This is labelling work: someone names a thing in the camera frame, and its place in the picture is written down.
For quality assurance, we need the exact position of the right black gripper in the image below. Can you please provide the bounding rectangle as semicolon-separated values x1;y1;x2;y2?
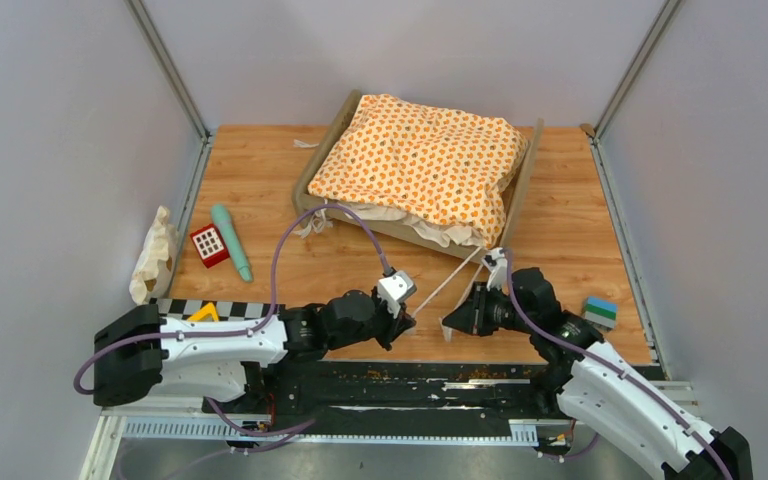
441;283;535;338

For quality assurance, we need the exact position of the wooden pet bed frame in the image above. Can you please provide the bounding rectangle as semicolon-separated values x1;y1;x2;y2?
291;90;544;258

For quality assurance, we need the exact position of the yellow duck print blanket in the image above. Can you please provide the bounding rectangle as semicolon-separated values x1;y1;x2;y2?
306;94;528;247

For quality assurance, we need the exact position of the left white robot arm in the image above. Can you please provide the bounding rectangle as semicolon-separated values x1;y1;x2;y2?
87;270;416;413

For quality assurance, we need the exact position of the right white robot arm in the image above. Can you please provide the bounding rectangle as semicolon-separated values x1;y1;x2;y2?
442;248;754;479

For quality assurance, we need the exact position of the yellow plastic block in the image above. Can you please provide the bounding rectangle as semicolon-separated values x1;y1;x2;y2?
188;302;220;322

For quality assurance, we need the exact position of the blue green small block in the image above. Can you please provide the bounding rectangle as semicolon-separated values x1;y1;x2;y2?
582;296;618;332

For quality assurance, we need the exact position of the red window toy block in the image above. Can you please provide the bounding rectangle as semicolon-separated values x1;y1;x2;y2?
189;224;230;269

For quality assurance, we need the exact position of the black white checkerboard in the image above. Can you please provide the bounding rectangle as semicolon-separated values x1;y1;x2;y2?
150;298;269;322

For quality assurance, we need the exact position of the teal cylinder toy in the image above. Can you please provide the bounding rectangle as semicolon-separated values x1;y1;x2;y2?
210;204;253;283

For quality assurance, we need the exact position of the white duck pillow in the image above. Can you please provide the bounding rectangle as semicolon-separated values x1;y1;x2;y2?
129;206;180;305

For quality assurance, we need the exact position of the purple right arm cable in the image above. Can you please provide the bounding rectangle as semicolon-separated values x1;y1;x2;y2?
495;246;743;480

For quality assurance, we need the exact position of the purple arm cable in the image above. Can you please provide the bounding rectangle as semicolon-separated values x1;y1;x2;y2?
495;246;743;480
71;201;399;439

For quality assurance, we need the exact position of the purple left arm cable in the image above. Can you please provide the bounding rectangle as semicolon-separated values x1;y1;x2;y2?
71;201;399;439

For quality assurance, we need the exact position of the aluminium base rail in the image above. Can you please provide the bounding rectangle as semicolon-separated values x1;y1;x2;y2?
86;357;723;447

